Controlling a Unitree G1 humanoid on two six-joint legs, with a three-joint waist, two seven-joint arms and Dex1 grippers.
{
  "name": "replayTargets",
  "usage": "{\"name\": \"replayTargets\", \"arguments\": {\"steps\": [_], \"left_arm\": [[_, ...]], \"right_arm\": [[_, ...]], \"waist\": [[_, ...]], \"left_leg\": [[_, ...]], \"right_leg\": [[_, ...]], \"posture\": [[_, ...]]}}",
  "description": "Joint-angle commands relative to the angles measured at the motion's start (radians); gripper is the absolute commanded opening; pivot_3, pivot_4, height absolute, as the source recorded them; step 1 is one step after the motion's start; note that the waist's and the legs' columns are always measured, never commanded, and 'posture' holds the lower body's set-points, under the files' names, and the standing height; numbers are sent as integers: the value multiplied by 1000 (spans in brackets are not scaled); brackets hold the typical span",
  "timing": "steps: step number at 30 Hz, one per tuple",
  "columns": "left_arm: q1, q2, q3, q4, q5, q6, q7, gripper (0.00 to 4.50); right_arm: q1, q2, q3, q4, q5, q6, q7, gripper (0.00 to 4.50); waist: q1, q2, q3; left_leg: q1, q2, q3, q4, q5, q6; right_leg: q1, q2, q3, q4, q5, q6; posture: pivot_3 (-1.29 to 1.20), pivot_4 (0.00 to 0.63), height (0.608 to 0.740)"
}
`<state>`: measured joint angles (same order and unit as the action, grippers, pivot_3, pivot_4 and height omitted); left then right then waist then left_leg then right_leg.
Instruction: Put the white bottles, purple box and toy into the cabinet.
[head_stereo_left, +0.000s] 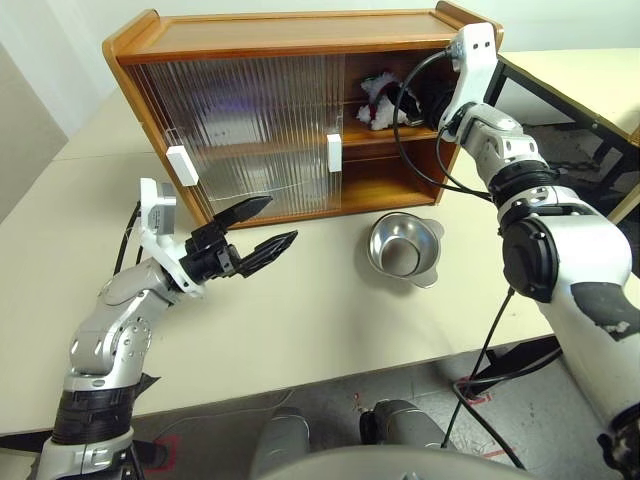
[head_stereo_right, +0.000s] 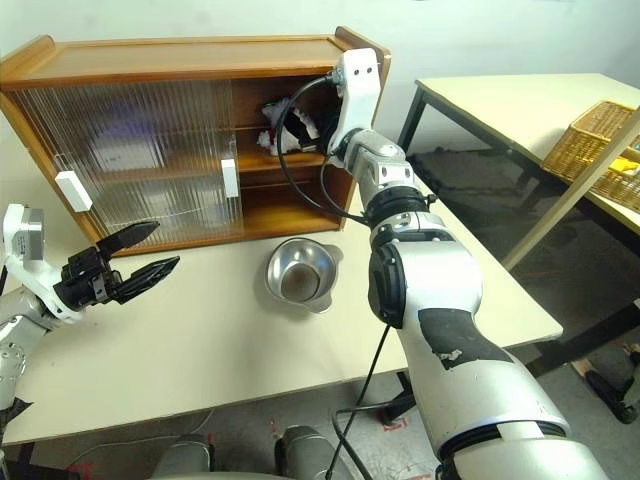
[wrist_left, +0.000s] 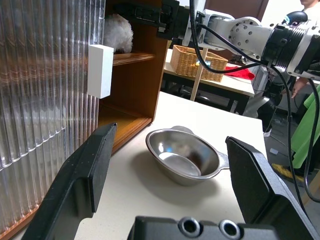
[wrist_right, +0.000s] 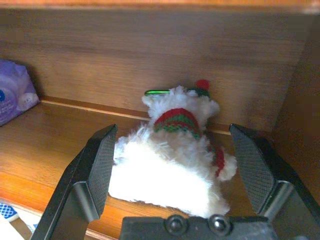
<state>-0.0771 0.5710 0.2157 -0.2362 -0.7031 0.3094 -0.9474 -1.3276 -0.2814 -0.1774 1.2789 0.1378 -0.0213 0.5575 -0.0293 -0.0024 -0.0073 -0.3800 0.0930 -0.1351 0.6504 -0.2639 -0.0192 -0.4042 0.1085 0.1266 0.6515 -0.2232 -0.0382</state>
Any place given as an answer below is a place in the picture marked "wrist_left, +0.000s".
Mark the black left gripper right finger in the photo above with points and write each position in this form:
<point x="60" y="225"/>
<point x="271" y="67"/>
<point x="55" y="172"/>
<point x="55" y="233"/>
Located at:
<point x="255" y="185"/>

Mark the cream table with black legs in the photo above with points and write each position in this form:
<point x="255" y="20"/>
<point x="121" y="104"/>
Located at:
<point x="232" y="85"/>

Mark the red cloth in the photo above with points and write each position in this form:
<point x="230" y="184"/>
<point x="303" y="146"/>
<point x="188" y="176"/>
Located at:
<point x="241" y="73"/>

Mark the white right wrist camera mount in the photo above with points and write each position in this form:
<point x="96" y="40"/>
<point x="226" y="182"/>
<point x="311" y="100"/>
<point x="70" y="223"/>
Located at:
<point x="217" y="14"/>

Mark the wooden cabinet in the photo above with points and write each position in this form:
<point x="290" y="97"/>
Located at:
<point x="140" y="82"/>

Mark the bystander hand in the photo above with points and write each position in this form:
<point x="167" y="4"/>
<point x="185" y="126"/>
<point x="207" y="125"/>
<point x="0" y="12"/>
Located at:
<point x="298" y="87"/>

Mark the white plush toy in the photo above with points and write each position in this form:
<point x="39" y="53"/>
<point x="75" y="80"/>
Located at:
<point x="118" y="33"/>

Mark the wicker basket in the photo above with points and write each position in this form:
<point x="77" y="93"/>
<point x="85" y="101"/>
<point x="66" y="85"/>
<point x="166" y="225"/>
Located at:
<point x="185" y="62"/>

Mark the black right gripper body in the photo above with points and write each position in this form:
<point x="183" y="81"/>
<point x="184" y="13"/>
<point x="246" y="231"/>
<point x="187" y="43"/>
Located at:
<point x="175" y="20"/>

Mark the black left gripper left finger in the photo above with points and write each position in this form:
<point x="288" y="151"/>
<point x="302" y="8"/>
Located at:
<point x="75" y="185"/>

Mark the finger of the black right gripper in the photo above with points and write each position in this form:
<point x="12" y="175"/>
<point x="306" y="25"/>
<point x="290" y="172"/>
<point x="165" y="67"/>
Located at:
<point x="148" y="15"/>

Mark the green cloth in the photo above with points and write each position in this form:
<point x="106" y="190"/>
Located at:
<point x="307" y="130"/>

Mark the cracked ribbed glass sliding door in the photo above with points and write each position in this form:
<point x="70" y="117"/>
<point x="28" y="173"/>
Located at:
<point x="45" y="100"/>

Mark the black round device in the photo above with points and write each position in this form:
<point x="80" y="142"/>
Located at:
<point x="296" y="17"/>

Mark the light wooden pole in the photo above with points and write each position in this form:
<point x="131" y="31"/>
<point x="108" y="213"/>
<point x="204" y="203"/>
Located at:
<point x="197" y="82"/>

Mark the bystander torso in white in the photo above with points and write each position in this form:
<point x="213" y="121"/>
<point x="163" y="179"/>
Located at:
<point x="311" y="4"/>

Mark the yellow black object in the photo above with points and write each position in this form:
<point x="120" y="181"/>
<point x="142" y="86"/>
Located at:
<point x="285" y="171"/>

